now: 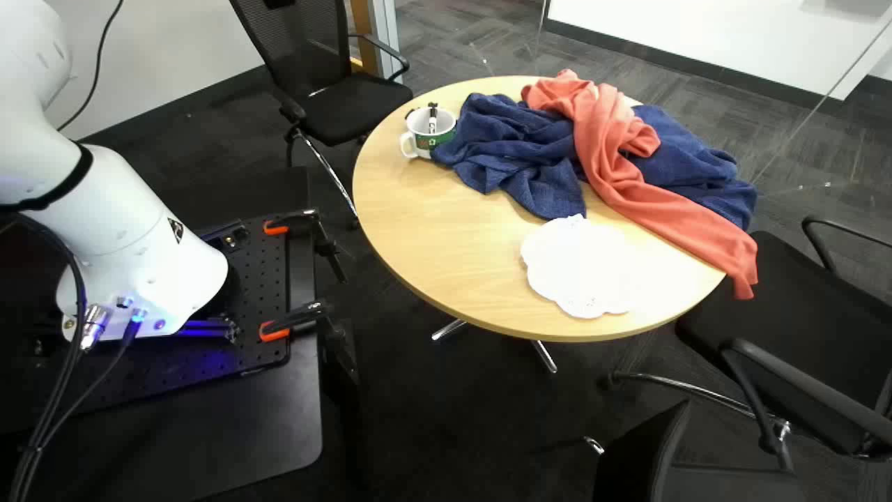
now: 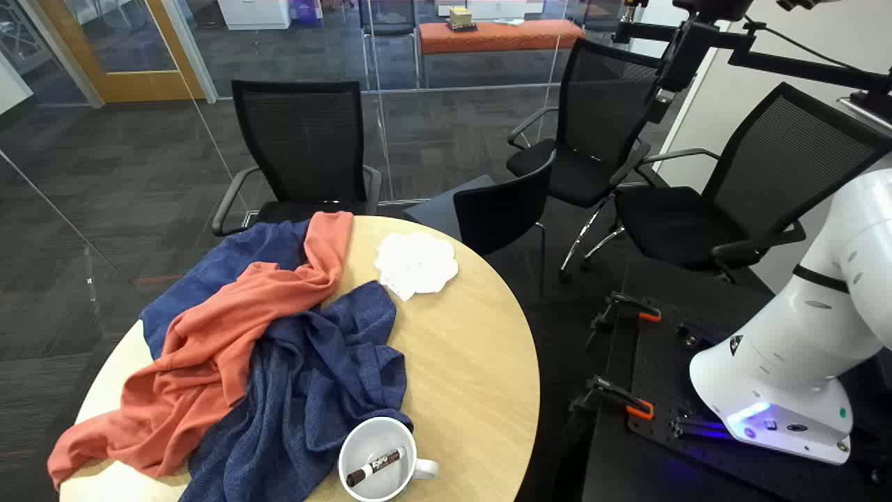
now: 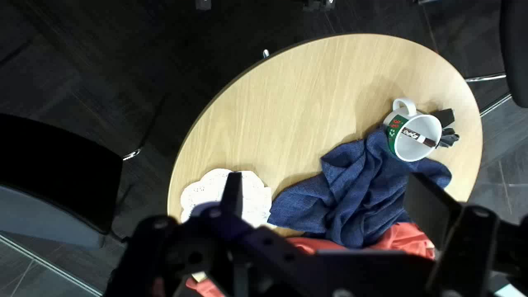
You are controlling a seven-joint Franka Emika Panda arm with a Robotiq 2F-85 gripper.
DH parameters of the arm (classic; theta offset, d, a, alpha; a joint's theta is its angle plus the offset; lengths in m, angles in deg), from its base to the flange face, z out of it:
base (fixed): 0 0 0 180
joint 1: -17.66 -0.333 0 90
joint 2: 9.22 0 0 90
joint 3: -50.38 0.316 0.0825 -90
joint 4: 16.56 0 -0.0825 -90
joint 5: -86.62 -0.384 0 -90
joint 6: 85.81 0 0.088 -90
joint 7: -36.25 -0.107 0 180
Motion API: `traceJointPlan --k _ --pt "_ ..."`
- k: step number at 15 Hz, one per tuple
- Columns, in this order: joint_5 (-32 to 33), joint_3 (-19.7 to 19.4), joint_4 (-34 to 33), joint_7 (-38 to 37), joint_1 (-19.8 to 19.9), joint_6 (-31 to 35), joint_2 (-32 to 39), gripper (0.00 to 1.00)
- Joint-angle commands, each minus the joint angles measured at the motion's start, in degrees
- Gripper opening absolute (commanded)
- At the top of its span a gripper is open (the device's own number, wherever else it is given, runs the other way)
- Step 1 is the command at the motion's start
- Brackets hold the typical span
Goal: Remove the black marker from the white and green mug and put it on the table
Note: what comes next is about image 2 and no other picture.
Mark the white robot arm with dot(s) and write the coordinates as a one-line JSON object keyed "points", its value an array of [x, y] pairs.
{"points": [[775, 379]]}

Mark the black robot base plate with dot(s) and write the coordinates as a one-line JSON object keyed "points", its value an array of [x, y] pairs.
{"points": [[684, 456]]}

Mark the wooden door frame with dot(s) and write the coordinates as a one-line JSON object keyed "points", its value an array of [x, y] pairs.
{"points": [[127, 47]]}

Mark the black chair tucked at table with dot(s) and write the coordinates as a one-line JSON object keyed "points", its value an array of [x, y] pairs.
{"points": [[486, 215]]}

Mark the black office chair far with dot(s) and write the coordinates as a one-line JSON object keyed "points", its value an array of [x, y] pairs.
{"points": [[308, 142]]}

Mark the white and green mug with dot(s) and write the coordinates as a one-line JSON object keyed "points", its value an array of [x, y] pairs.
{"points": [[372, 439]]}

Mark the orange towel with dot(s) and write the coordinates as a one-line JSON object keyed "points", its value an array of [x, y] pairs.
{"points": [[201, 370]]}

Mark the white doily cloth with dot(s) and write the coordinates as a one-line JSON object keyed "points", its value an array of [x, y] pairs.
{"points": [[412, 262]]}

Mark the orange bench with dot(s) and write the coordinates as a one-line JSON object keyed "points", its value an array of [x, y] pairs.
{"points": [[490, 38]]}

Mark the black office chair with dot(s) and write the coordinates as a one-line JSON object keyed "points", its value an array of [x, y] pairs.
{"points": [[787, 155], [588, 137], [308, 142]]}

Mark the blue towel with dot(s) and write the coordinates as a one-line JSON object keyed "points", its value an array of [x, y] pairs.
{"points": [[309, 379]]}

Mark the black office chair right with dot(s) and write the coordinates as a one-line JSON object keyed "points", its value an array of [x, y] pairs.
{"points": [[787, 155]]}

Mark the orange black clamp lower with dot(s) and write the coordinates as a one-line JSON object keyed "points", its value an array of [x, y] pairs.
{"points": [[608, 392]]}

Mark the orange black clamp upper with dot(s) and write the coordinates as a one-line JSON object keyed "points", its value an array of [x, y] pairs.
{"points": [[623, 305]]}

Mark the orange black clamp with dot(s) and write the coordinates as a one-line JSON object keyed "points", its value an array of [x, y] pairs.
{"points": [[623, 305], [608, 392]]}

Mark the black office chair middle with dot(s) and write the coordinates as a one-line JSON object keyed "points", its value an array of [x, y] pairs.
{"points": [[588, 137]]}

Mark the black marker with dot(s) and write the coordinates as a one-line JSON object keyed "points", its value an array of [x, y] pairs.
{"points": [[372, 466]]}

